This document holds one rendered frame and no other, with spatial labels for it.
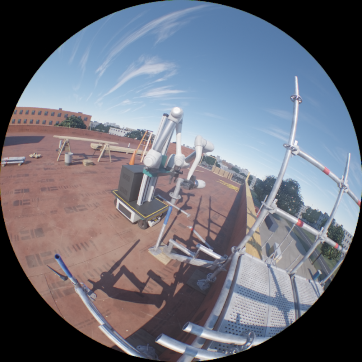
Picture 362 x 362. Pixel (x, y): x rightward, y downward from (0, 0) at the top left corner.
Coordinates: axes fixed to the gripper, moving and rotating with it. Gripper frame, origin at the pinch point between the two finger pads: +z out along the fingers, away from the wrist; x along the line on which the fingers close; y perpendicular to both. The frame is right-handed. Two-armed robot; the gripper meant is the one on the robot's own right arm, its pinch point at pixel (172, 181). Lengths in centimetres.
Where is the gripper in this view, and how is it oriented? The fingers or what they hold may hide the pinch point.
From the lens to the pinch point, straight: 154.1
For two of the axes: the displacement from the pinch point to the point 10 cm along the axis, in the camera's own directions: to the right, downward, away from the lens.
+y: -8.5, -4.0, 3.4
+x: -4.2, 1.0, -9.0
